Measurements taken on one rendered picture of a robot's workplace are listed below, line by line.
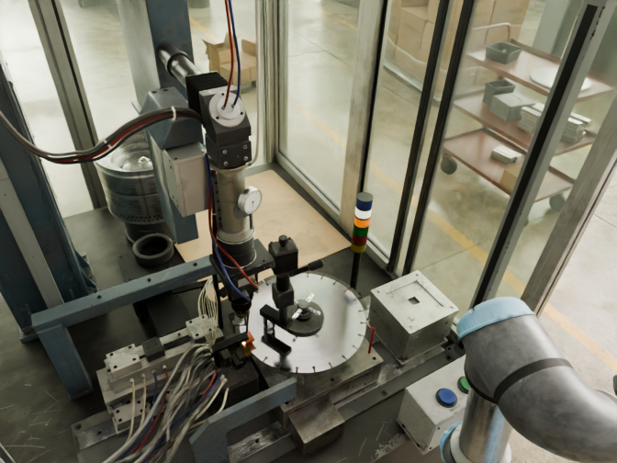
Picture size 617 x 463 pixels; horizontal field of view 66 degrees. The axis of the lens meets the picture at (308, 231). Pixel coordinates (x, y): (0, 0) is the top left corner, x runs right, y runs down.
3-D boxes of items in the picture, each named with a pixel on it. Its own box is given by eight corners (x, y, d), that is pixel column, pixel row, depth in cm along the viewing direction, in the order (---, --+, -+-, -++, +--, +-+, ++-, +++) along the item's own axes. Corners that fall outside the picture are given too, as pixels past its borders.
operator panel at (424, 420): (473, 375, 136) (487, 342, 127) (502, 405, 129) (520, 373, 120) (395, 419, 125) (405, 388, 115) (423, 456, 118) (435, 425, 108)
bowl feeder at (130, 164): (185, 198, 196) (172, 118, 173) (212, 242, 176) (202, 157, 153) (107, 220, 184) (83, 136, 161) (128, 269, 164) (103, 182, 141)
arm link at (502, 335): (463, 521, 98) (503, 378, 62) (432, 450, 109) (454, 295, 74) (517, 505, 99) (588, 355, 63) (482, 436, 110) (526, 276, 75)
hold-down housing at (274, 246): (290, 292, 114) (291, 227, 101) (297, 306, 111) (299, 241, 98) (268, 298, 113) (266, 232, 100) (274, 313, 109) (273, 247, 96)
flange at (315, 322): (305, 295, 130) (305, 288, 129) (332, 320, 124) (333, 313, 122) (273, 315, 124) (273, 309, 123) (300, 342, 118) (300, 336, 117)
